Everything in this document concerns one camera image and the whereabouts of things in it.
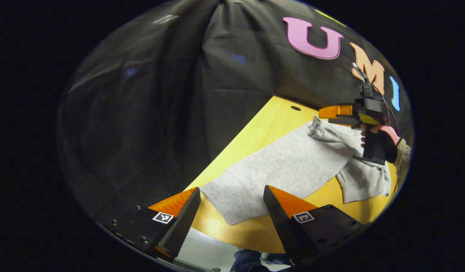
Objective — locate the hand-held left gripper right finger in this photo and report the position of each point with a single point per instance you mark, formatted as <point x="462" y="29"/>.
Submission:
<point x="281" y="223"/>

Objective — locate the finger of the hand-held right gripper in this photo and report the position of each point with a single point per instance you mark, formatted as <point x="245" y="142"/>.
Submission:
<point x="336" y="112"/>

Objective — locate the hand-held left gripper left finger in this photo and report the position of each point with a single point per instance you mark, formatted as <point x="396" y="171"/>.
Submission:
<point x="179" y="228"/>

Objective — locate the grey zip-neck sweatshirt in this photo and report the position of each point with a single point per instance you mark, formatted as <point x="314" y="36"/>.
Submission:
<point x="285" y="162"/>

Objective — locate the person's blue trousers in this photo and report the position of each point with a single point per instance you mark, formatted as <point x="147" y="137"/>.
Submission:
<point x="251" y="260"/>

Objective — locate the black backdrop cloth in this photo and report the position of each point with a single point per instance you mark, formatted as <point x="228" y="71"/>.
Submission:
<point x="160" y="113"/>

